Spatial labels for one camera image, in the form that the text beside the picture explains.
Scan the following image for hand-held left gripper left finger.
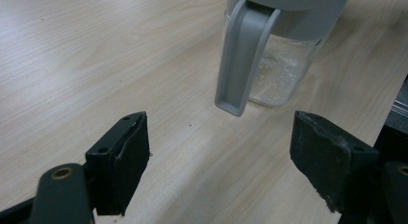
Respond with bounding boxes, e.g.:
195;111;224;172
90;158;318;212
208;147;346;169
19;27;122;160
85;111;151;216

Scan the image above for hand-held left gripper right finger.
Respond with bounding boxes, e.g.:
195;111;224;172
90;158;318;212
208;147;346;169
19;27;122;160
289;110;380;214

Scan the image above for clear container with grey lid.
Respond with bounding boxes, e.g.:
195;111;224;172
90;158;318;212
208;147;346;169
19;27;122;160
215;0;352;117

